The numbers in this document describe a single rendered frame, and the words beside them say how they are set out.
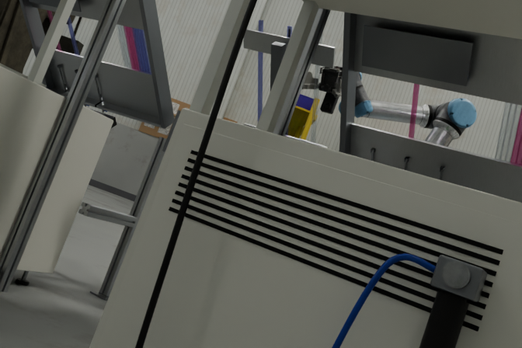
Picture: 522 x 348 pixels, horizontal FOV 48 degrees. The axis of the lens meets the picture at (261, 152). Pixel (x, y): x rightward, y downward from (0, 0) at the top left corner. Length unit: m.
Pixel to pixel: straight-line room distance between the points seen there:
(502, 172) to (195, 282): 1.03
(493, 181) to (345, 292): 0.95
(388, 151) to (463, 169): 0.23
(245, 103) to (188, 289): 10.52
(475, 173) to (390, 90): 10.10
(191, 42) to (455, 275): 11.20
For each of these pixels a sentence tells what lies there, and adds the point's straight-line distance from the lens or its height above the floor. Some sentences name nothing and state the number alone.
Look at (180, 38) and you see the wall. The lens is 11.94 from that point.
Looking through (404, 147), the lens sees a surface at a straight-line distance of 1.85.
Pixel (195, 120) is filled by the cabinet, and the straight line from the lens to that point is 1.13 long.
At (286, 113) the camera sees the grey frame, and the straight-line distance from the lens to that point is 1.52.
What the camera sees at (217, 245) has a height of 0.40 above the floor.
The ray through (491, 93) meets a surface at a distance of 1.69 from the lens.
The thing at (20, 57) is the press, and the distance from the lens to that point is 6.00.
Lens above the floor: 0.47
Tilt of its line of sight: 6 degrees up
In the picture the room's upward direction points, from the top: 20 degrees clockwise
